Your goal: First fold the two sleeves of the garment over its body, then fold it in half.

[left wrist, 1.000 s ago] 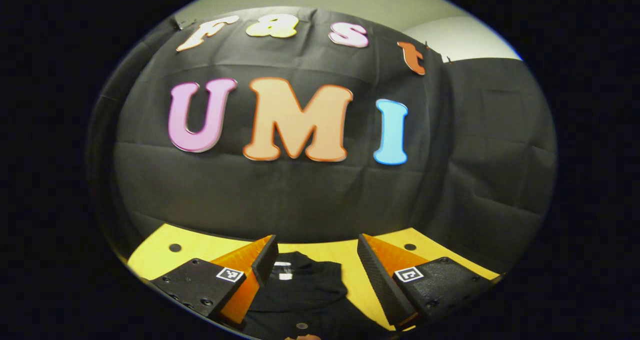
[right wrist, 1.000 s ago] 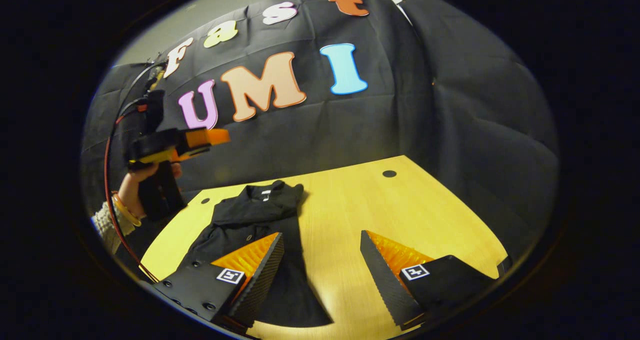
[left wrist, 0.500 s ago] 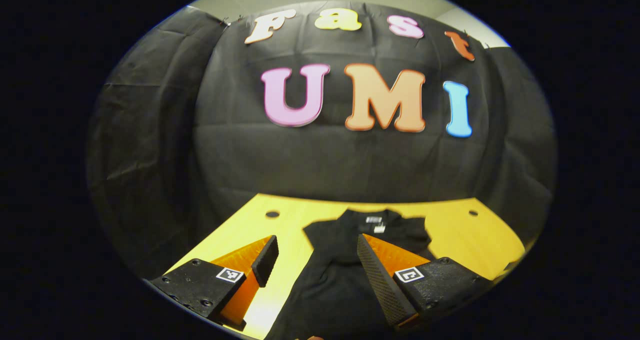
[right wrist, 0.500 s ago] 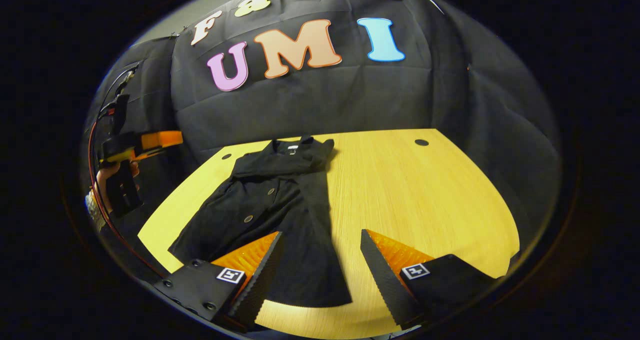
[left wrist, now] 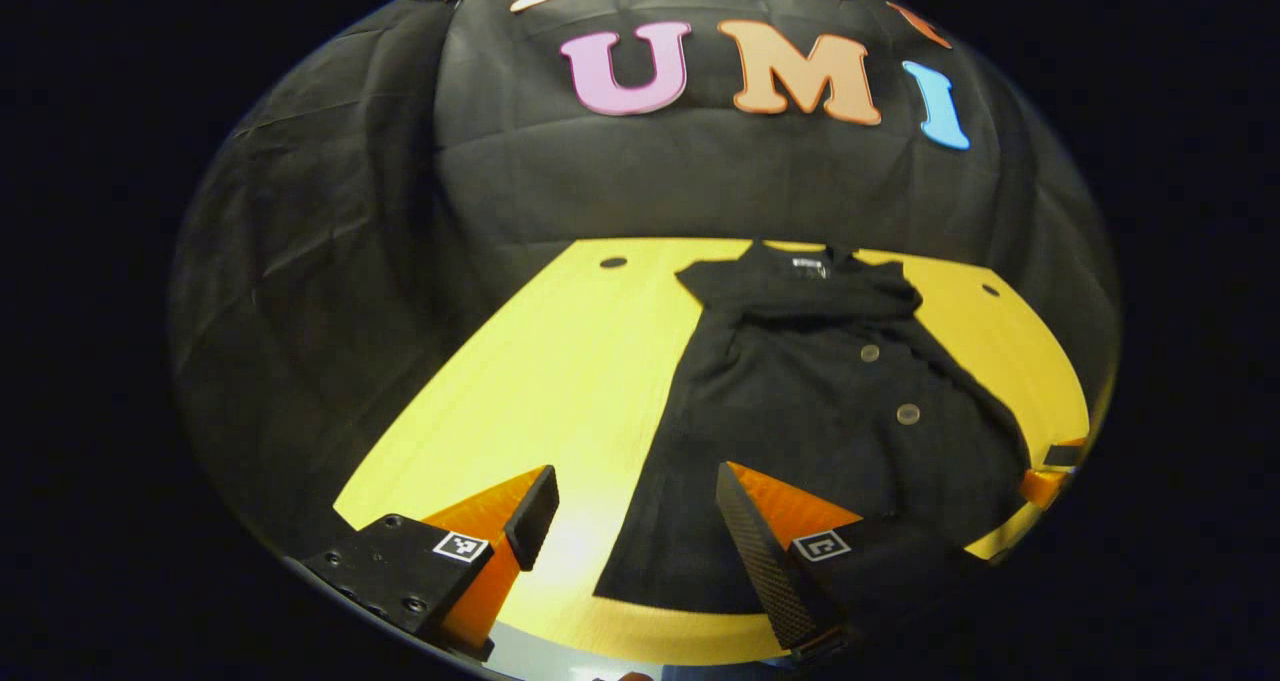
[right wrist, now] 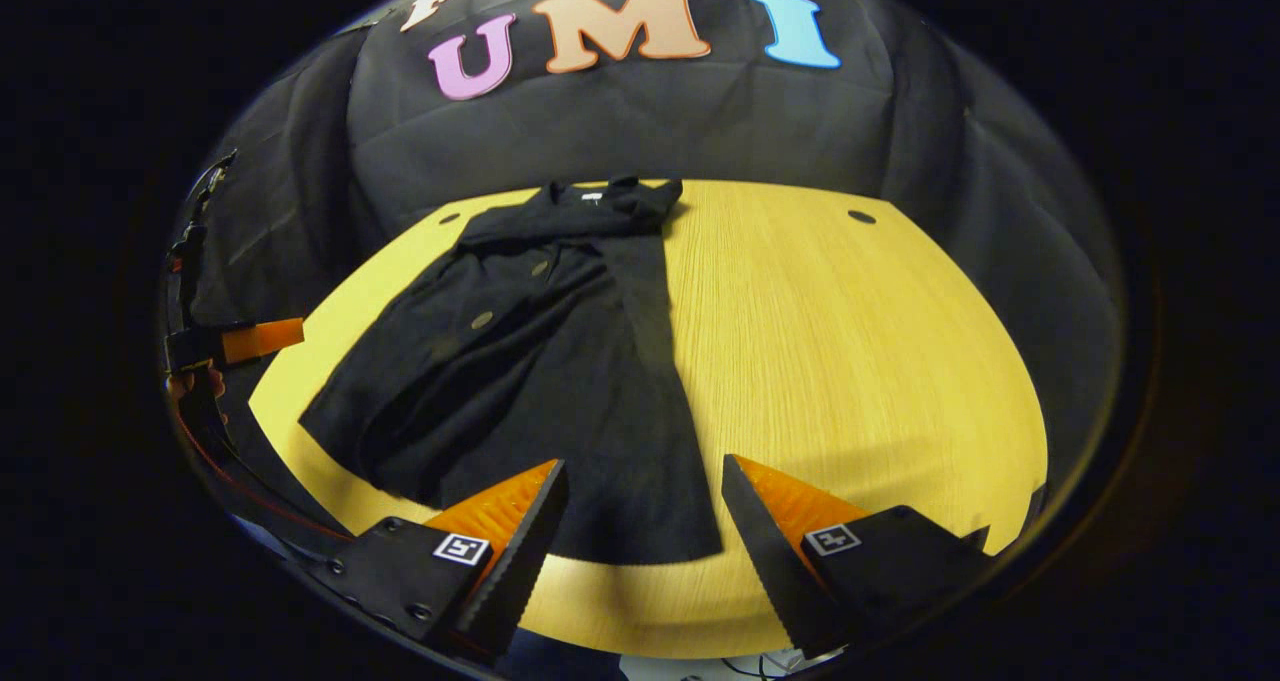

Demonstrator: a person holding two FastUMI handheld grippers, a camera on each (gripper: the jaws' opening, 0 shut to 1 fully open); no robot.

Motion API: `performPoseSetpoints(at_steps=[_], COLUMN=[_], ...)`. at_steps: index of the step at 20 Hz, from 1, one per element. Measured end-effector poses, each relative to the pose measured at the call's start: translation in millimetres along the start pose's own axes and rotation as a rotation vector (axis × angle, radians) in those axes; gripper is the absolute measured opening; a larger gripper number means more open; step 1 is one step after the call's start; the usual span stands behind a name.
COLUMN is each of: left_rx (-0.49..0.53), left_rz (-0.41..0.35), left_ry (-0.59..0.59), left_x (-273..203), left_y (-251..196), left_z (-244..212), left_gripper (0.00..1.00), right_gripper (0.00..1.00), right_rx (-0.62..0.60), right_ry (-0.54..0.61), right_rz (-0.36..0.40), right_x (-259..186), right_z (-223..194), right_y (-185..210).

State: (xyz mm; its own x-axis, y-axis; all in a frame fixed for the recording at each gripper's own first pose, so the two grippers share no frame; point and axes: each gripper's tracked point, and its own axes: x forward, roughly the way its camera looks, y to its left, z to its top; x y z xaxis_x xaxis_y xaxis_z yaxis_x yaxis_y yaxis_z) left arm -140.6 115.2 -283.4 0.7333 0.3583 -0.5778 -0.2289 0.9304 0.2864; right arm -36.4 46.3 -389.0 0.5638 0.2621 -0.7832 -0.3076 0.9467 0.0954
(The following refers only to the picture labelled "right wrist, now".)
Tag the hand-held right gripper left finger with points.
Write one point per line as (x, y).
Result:
(525, 561)

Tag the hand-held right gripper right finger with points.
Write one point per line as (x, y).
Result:
(775, 571)

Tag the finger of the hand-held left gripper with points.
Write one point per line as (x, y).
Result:
(262, 341)

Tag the black backdrop cloth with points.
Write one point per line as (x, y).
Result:
(650, 121)

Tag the person's blue clothing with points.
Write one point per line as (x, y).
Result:
(560, 661)

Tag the black buttoned garment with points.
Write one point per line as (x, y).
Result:
(560, 381)

